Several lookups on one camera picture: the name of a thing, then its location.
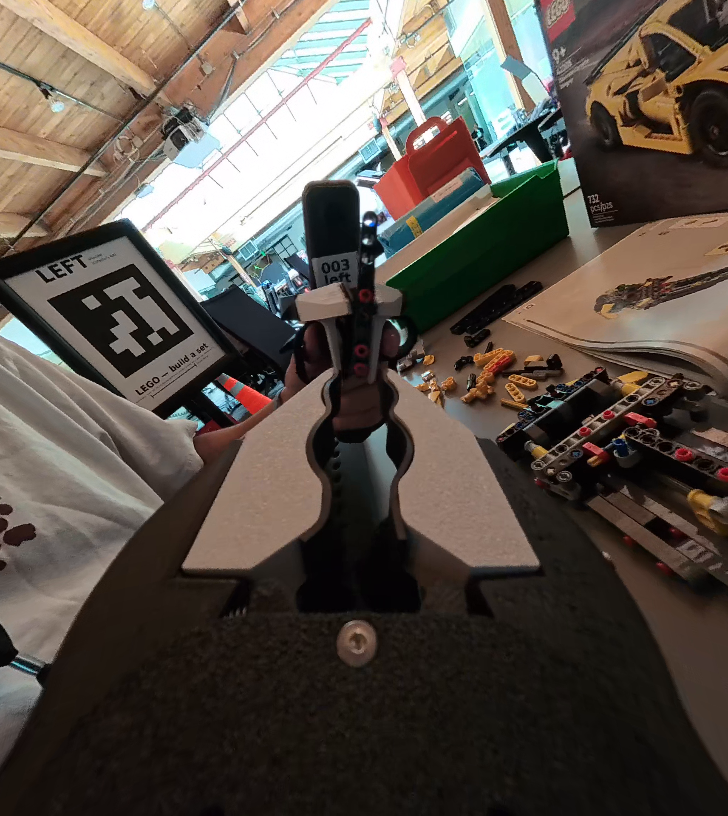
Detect orange traffic cone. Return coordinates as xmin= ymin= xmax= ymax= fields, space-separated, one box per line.
xmin=217 ymin=375 xmax=272 ymax=415

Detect scattered yellow lego pieces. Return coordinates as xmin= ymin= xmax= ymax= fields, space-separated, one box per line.
xmin=396 ymin=347 xmax=565 ymax=412

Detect blue wrapped package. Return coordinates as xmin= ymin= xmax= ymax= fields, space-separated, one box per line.
xmin=377 ymin=167 xmax=486 ymax=240

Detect black framed marker sign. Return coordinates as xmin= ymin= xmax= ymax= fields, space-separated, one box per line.
xmin=0 ymin=218 xmax=244 ymax=418

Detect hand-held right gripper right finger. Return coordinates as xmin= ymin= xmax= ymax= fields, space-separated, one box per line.
xmin=373 ymin=370 xmax=542 ymax=613

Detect partly built lego car chassis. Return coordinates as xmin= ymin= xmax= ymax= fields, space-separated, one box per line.
xmin=496 ymin=368 xmax=728 ymax=616

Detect ceiling mounted camera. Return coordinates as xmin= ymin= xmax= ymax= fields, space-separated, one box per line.
xmin=161 ymin=107 xmax=221 ymax=168

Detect flat white paper bag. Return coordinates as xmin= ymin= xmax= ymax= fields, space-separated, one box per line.
xmin=389 ymin=191 xmax=511 ymax=259

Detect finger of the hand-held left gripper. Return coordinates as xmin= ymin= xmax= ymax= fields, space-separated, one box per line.
xmin=295 ymin=286 xmax=347 ymax=376
xmin=364 ymin=287 xmax=404 ymax=382

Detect person's left forearm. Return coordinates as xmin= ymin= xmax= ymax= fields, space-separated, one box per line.
xmin=193 ymin=395 xmax=291 ymax=469

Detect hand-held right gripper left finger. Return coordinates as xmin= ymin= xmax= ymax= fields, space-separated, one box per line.
xmin=182 ymin=366 xmax=342 ymax=613

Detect red carrying case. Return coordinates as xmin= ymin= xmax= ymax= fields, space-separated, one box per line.
xmin=373 ymin=116 xmax=492 ymax=218

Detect open instruction booklet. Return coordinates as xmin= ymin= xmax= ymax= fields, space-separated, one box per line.
xmin=504 ymin=217 xmax=728 ymax=402

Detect person's left hand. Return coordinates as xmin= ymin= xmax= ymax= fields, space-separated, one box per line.
xmin=282 ymin=320 xmax=406 ymax=444

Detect yellow car picture box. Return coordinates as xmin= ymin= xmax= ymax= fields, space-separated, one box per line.
xmin=535 ymin=0 xmax=728 ymax=228

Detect green plastic bin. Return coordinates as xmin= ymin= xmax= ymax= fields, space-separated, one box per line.
xmin=386 ymin=159 xmax=570 ymax=316

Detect long black lego beam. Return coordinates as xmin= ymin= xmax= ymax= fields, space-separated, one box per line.
xmin=450 ymin=283 xmax=518 ymax=334
xmin=466 ymin=280 xmax=544 ymax=332

